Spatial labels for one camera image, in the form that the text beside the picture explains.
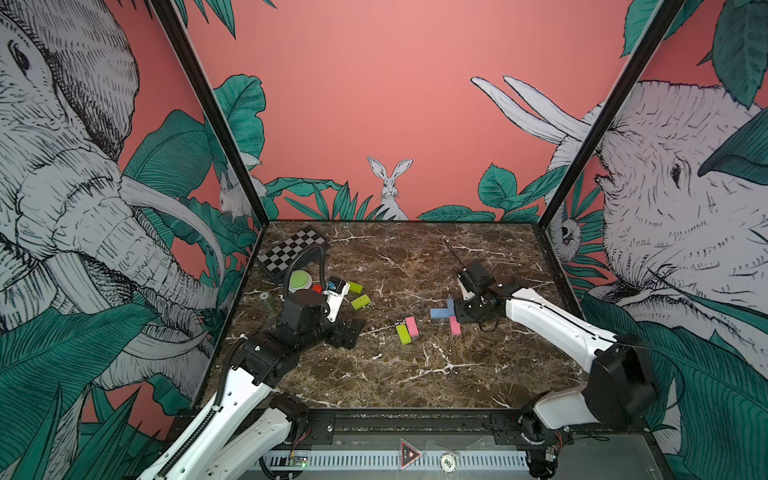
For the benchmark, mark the red triangle warning sticker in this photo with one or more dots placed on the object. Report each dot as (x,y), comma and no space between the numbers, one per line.
(408,453)

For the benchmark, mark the white slotted cable duct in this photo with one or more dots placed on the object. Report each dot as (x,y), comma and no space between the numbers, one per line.
(383,460)

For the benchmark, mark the black right corner post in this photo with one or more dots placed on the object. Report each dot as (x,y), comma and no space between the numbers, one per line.
(661,20)

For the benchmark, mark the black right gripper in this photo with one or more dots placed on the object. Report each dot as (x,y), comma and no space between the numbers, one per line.
(460,313)

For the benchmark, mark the black left corner post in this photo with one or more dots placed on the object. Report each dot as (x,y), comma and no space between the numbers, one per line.
(168,15)

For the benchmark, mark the folded black chess board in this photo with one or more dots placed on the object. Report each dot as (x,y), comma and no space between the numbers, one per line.
(277,259)

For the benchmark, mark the black corner post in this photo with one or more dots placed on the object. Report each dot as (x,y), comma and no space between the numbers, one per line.
(168,15)
(661,20)

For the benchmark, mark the black front rail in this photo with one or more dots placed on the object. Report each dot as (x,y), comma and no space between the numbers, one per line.
(330,426)

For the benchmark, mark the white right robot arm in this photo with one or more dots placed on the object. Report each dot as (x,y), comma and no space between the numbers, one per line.
(620,382)

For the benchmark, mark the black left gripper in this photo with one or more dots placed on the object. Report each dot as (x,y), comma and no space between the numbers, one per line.
(340,338)

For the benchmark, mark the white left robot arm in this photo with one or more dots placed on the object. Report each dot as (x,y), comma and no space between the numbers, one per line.
(246,418)

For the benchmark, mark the green dome push button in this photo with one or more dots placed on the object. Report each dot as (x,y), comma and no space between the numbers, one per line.
(300,279)

